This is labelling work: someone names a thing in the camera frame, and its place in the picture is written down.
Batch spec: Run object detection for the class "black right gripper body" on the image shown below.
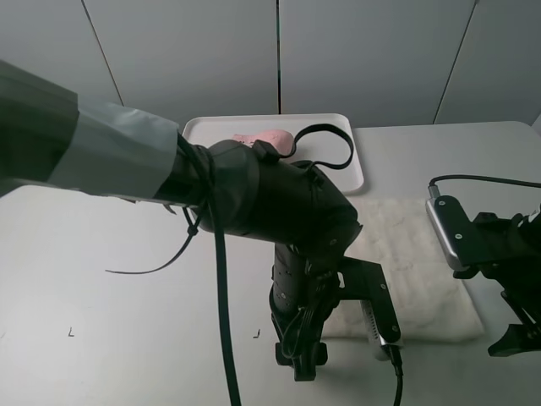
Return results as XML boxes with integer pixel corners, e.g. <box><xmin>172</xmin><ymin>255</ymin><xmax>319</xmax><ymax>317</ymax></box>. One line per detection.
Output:
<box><xmin>453</xmin><ymin>212</ymin><xmax>540</xmax><ymax>357</ymax></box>

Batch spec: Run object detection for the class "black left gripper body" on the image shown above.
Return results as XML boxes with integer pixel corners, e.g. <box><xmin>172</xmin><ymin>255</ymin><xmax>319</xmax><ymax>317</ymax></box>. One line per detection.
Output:
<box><xmin>269</xmin><ymin>244</ymin><xmax>342</xmax><ymax>381</ymax></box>

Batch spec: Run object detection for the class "cream white towel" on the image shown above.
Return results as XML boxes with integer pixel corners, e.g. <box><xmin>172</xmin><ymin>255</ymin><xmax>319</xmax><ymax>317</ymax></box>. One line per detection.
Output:
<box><xmin>346</xmin><ymin>196</ymin><xmax>484</xmax><ymax>343</ymax></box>

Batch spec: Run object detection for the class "pink towel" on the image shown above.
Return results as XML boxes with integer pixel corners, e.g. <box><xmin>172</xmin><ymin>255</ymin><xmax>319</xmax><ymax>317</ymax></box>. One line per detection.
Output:
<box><xmin>232</xmin><ymin>129</ymin><xmax>295</xmax><ymax>156</ymax></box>

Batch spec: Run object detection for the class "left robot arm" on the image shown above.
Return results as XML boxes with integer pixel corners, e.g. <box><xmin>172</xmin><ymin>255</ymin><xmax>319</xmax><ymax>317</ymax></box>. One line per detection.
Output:
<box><xmin>1</xmin><ymin>63</ymin><xmax>361</xmax><ymax>381</ymax></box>

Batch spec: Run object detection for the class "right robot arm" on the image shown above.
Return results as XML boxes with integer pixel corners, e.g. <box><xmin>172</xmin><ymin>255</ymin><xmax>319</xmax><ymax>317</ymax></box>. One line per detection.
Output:
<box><xmin>452</xmin><ymin>212</ymin><xmax>540</xmax><ymax>357</ymax></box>

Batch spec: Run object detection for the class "white rectangular plastic tray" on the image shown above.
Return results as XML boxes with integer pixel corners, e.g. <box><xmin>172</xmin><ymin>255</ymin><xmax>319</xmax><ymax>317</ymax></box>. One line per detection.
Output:
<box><xmin>183</xmin><ymin>113</ymin><xmax>364</xmax><ymax>195</ymax></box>

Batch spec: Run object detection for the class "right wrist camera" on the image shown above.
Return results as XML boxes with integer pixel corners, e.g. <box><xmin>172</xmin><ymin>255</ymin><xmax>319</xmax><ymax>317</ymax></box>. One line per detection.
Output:
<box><xmin>426</xmin><ymin>195</ymin><xmax>476</xmax><ymax>272</ymax></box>

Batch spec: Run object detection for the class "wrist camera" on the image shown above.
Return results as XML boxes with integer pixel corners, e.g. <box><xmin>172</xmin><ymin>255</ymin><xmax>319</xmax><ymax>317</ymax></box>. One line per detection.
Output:
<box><xmin>426</xmin><ymin>195</ymin><xmax>476</xmax><ymax>272</ymax></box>
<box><xmin>337</xmin><ymin>255</ymin><xmax>407</xmax><ymax>361</ymax></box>

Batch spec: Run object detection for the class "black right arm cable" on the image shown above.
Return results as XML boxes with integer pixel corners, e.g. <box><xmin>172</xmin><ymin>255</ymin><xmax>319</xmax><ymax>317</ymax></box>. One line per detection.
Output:
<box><xmin>428</xmin><ymin>173</ymin><xmax>541</xmax><ymax>199</ymax></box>

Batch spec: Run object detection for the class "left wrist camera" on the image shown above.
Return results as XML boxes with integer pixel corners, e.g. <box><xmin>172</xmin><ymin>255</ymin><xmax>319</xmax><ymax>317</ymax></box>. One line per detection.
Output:
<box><xmin>337</xmin><ymin>255</ymin><xmax>407</xmax><ymax>361</ymax></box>

